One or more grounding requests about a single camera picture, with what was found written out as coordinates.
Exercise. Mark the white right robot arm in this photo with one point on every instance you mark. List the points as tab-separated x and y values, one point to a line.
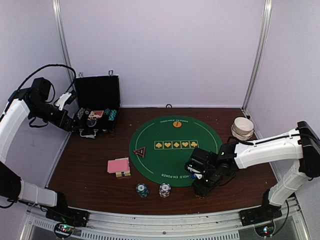
301	145

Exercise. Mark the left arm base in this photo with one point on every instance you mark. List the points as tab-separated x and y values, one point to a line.
66	223

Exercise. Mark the round green poker mat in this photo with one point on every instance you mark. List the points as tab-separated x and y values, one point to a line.
168	148

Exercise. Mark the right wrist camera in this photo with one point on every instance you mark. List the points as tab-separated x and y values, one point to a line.
200	163

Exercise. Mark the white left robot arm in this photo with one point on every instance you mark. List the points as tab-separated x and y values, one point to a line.
30	103

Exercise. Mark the black poker case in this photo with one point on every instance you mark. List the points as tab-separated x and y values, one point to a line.
98	93

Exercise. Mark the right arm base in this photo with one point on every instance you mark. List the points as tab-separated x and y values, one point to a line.
261	219

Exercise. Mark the white black chips in case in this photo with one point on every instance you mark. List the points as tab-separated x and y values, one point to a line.
83	112

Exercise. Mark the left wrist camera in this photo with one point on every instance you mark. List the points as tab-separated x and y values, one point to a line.
65	99

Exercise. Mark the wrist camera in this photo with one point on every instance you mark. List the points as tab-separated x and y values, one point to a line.
200	163
65	99

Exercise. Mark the blue white chip stack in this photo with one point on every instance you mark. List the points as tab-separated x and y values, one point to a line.
164	190

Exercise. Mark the orange round button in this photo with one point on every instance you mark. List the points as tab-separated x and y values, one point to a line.
177	124

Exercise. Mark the red triangular dealer marker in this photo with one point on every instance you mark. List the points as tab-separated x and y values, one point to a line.
141	152

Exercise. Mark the upper white bowl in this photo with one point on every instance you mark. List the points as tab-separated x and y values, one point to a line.
243	125

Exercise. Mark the dark blue chip stack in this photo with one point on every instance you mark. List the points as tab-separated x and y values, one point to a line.
142	190

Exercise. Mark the pink playing card deck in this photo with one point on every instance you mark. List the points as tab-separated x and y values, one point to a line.
111	166

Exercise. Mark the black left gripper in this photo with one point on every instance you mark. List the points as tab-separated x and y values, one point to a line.
67	126

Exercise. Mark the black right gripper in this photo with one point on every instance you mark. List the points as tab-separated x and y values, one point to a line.
202	190

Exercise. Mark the red card deck in case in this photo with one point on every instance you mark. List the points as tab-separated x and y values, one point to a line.
96	114

